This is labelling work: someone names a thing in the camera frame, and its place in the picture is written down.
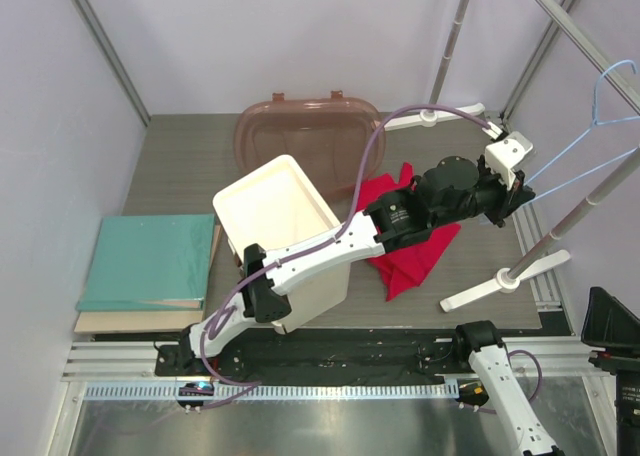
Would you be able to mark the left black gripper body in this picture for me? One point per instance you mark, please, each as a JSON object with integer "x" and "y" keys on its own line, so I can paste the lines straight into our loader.
{"x": 492, "y": 197}

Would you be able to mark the red t shirt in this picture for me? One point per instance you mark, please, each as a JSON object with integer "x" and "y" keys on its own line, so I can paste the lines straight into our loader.
{"x": 408, "y": 268}

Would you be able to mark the light blue wire hanger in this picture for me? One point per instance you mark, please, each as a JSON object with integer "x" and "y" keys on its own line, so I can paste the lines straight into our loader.
{"x": 596, "y": 122}

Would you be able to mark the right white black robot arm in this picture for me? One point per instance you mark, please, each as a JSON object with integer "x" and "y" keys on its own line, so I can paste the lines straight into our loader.
{"x": 505, "y": 391}

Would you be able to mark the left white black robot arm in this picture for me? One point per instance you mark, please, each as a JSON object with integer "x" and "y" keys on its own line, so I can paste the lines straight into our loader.
{"x": 456, "y": 189}

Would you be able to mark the metal clothes rack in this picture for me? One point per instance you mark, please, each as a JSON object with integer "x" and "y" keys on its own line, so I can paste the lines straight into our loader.
{"x": 539, "y": 259}

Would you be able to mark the brown translucent plastic lid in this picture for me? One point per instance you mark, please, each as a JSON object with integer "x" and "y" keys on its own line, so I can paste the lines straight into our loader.
{"x": 326, "y": 136}

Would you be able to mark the white plastic storage box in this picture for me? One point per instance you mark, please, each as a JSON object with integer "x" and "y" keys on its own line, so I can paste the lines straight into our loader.
{"x": 276, "y": 206}

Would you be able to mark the beige board under book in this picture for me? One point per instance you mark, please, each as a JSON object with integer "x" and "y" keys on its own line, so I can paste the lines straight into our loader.
{"x": 125, "y": 321}

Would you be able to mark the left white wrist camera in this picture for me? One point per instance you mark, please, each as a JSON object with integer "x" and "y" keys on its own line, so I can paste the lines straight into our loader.
{"x": 506, "y": 152}

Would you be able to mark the white slotted cable duct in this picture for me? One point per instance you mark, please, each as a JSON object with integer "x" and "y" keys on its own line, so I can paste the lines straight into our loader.
{"x": 195, "y": 392}

